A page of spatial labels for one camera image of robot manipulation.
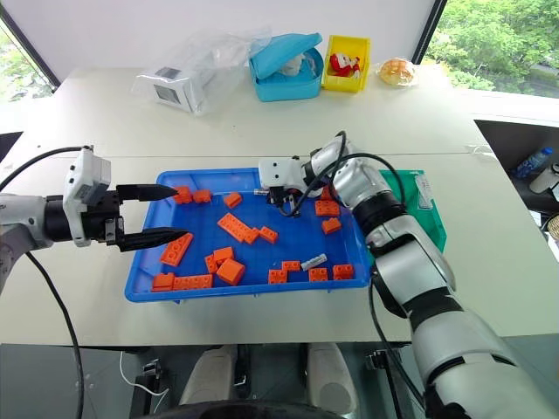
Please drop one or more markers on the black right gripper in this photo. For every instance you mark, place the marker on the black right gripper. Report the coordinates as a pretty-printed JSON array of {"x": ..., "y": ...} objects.
[{"x": 288, "y": 190}]

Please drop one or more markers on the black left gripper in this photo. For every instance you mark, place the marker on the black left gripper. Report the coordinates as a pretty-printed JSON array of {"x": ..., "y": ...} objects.
[{"x": 102, "y": 222}]

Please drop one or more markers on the silver cylindrical battery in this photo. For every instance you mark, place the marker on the silver cylindrical battery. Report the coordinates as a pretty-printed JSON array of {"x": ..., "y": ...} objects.
[{"x": 261, "y": 191}]

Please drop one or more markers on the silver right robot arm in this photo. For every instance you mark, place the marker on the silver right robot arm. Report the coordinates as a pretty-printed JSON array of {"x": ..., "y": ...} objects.
[{"x": 406, "y": 262}]

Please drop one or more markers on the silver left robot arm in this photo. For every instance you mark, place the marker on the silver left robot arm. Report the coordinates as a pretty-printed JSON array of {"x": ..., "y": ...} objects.
[{"x": 22, "y": 222}]

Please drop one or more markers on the blue plastic bin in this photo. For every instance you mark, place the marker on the blue plastic bin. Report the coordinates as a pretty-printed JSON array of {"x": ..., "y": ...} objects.
[{"x": 205, "y": 220}]

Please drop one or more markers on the yellow plastic bin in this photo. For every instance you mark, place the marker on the yellow plastic bin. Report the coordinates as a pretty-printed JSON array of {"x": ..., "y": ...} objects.
[{"x": 345, "y": 83}]

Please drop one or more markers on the green plastic bin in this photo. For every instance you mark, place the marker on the green plastic bin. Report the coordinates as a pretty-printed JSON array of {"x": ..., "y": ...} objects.
[{"x": 430, "y": 222}]

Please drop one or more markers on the wide orange toy plate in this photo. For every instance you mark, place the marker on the wide orange toy plate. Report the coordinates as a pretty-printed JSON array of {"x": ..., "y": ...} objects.
[{"x": 177, "y": 249}]

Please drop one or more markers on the long orange toy plate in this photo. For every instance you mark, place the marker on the long orange toy plate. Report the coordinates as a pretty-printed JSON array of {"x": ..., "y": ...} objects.
[{"x": 233, "y": 227}]

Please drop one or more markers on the small grey brick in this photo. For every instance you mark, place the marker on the small grey brick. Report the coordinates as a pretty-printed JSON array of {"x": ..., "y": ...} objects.
[{"x": 314, "y": 261}]

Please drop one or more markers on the long orange toy brick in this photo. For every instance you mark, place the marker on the long orange toy brick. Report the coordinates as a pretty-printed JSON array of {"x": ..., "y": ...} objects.
[{"x": 193, "y": 282}]

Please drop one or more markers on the large orange slope brick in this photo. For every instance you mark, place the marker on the large orange slope brick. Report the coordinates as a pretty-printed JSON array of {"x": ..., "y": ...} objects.
[{"x": 230, "y": 271}]

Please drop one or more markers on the light blue lidded container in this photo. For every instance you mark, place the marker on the light blue lidded container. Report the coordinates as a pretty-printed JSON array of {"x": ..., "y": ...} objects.
[{"x": 284, "y": 83}]

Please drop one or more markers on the white cardboard box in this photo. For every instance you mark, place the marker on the white cardboard box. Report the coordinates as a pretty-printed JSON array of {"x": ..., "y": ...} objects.
[{"x": 177, "y": 89}]

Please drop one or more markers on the white item in blue container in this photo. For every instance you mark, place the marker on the white item in blue container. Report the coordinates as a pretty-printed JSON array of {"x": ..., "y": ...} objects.
[{"x": 292, "y": 65}]

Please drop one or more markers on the red and white toy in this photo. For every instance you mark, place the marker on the red and white toy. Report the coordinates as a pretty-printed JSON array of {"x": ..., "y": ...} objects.
[{"x": 344, "y": 64}]

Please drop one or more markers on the metal table clamp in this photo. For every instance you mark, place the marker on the metal table clamp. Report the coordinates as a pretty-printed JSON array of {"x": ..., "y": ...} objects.
[
  {"x": 152, "y": 370},
  {"x": 376, "y": 360}
]

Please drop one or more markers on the white box in plastic bag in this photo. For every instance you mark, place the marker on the white box in plastic bag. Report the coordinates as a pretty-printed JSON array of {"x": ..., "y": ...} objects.
[{"x": 218, "y": 57}]

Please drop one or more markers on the white rounded robot leg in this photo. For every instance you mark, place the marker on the white rounded robot leg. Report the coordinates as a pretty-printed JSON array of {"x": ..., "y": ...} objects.
[
  {"x": 329, "y": 375},
  {"x": 209, "y": 375}
]

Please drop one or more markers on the wrapped bread bun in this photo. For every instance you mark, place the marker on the wrapped bread bun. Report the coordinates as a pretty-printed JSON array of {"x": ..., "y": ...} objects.
[{"x": 397, "y": 72}]

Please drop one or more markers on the clear plastic scrap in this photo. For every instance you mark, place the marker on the clear plastic scrap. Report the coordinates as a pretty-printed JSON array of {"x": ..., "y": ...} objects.
[{"x": 479, "y": 149}]

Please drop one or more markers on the clear water bottle blue label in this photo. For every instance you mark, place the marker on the clear water bottle blue label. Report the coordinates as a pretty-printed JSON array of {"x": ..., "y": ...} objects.
[{"x": 533, "y": 162}]

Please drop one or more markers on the white cup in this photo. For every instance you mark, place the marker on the white cup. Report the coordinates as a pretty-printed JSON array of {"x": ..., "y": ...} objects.
[{"x": 546, "y": 178}]

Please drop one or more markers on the woven basket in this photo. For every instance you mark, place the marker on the woven basket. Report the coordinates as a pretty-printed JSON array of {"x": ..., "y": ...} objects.
[{"x": 554, "y": 226}]

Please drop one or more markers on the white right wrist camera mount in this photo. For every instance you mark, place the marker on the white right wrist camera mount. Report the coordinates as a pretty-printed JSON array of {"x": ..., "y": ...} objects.
[{"x": 279, "y": 172}]

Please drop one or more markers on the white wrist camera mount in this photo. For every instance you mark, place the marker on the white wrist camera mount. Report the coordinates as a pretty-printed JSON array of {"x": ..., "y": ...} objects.
[
  {"x": 85, "y": 174},
  {"x": 279, "y": 172}
]

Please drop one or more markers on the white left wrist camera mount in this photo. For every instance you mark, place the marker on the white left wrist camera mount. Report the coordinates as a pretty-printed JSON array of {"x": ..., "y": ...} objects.
[{"x": 85, "y": 174}]

